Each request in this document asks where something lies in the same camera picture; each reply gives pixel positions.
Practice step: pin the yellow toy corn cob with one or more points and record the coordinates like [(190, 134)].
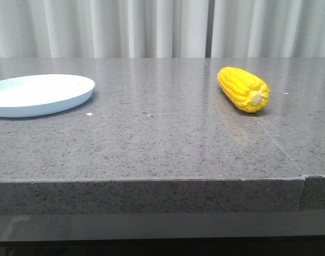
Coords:
[(245, 90)]

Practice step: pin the light blue round plate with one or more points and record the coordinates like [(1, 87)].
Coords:
[(38, 95)]

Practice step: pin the white pleated curtain right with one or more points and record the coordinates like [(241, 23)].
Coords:
[(256, 29)]

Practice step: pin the white pleated curtain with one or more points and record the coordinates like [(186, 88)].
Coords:
[(104, 29), (256, 29)]

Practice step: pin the white pleated curtain left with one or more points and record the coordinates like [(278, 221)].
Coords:
[(104, 29)]

